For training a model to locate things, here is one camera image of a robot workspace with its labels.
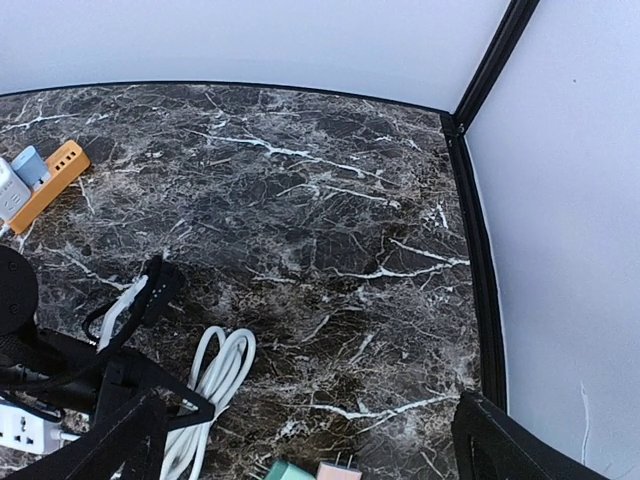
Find white white-strip cable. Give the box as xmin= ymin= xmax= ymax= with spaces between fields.
xmin=159 ymin=325 xmax=258 ymax=480

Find white cube socket adapter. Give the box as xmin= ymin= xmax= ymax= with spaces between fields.
xmin=0 ymin=158 xmax=31 ymax=222

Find orange power strip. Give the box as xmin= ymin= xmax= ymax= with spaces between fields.
xmin=7 ymin=140 xmax=91 ymax=235

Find pink plug adapter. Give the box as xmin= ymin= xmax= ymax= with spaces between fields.
xmin=315 ymin=453 xmax=363 ymax=480

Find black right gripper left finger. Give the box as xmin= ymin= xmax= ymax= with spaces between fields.
xmin=9 ymin=389 xmax=168 ymax=479

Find white power strip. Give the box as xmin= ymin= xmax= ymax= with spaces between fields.
xmin=0 ymin=399 xmax=62 ymax=455

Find green plug adapter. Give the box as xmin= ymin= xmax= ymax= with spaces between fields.
xmin=250 ymin=460 xmax=316 ymax=480

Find blue plug adapter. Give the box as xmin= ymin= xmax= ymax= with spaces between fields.
xmin=11 ymin=145 xmax=51 ymax=191

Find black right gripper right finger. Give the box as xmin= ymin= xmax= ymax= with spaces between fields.
xmin=451 ymin=391 xmax=603 ymax=479

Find right black frame post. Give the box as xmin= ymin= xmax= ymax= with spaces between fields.
xmin=440 ymin=0 xmax=539 ymax=412

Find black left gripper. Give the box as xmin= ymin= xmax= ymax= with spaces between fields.
xmin=1 ymin=344 xmax=215 ymax=430

